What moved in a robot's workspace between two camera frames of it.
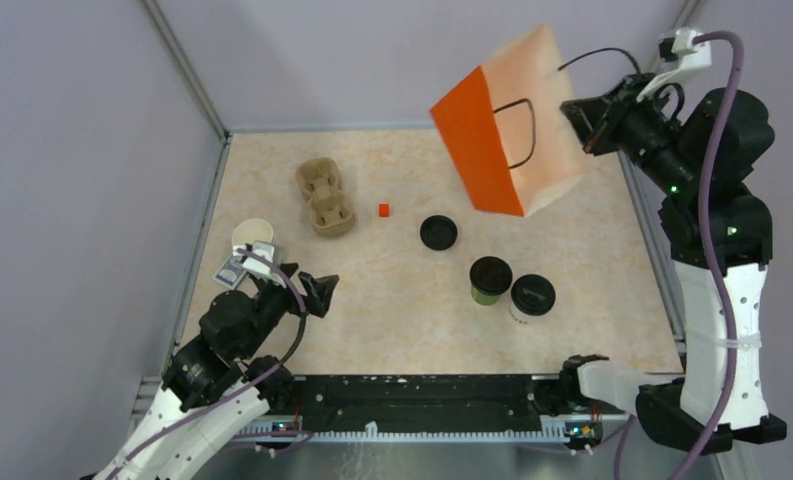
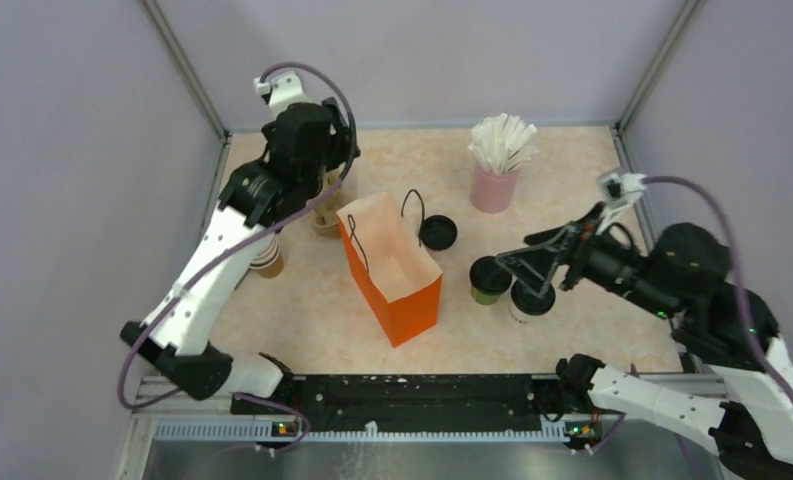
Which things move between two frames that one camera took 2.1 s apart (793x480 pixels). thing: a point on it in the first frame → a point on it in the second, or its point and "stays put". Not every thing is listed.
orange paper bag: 513,144 → 397,275
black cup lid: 438,232 stays put
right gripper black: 591,117 → 533,266
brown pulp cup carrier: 319,181 stays put
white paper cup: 526,318 stays put
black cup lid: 533,294 stays put
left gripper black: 319,291 → 341,145
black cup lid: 490,275 stays put
